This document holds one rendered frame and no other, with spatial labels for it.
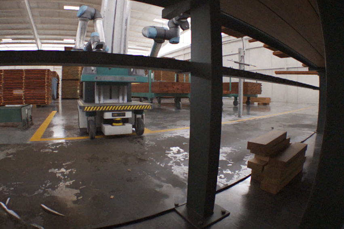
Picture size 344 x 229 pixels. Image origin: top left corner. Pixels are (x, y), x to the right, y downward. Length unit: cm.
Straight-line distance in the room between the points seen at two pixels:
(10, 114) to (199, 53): 230
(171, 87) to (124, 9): 231
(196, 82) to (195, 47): 12
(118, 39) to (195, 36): 153
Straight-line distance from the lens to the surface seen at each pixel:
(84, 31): 172
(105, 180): 93
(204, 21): 59
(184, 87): 416
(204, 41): 57
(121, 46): 202
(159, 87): 381
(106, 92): 196
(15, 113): 249
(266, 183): 89
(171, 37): 121
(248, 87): 608
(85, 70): 174
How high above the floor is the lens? 44
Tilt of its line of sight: 3 degrees down
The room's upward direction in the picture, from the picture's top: 1 degrees clockwise
